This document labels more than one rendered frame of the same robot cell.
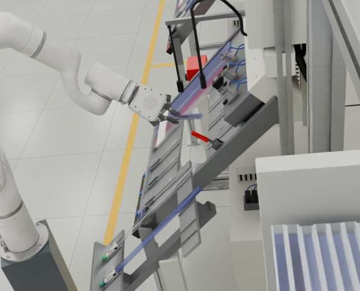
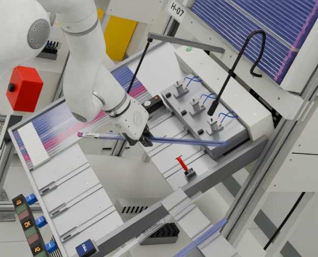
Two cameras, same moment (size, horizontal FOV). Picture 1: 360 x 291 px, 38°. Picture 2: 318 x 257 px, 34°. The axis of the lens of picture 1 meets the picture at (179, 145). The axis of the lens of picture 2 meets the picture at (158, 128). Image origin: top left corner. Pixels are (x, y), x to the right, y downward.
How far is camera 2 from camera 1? 1.23 m
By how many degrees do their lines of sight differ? 45
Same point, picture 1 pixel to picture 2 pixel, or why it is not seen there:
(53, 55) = (97, 40)
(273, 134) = (122, 167)
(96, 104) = (95, 108)
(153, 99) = (140, 115)
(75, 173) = not seen: outside the picture
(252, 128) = (237, 162)
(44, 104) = not seen: outside the picture
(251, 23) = (300, 68)
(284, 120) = (272, 159)
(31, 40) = (93, 15)
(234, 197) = not seen: hidden behind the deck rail
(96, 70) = (102, 69)
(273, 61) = (298, 105)
